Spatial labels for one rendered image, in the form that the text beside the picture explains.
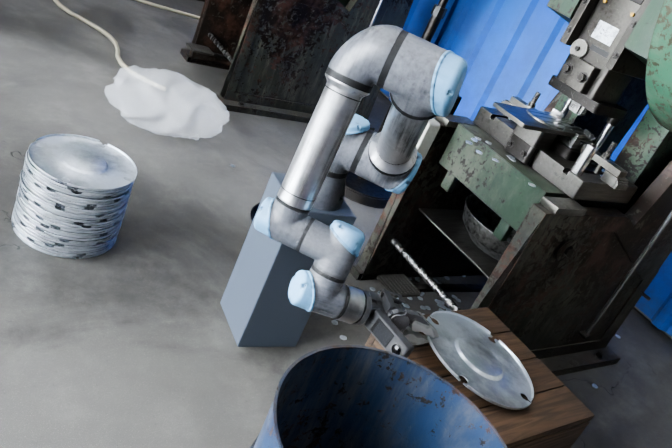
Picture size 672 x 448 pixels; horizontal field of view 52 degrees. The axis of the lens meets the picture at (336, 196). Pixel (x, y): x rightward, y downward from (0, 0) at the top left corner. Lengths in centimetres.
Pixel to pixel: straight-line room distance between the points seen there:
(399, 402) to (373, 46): 66
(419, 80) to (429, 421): 63
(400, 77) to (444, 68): 8
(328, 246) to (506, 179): 82
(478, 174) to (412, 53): 90
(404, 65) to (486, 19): 273
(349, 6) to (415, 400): 243
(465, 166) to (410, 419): 100
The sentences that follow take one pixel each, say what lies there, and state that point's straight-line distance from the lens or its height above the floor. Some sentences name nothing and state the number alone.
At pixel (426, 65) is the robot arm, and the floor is 94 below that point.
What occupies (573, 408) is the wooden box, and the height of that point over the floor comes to 35.
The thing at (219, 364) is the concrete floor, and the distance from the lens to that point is 183.
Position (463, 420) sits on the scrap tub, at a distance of 131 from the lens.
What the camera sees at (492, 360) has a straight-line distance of 165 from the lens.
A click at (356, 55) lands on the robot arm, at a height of 91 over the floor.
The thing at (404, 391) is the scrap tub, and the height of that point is 42.
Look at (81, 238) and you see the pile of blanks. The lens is 201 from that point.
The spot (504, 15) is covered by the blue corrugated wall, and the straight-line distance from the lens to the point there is 395.
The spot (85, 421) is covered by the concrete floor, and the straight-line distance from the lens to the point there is 162.
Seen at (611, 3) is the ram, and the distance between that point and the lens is 214.
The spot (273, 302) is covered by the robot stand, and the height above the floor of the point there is 16.
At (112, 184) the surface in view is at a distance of 196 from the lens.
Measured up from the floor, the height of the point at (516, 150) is 67.
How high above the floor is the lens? 120
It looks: 25 degrees down
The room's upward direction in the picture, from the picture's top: 24 degrees clockwise
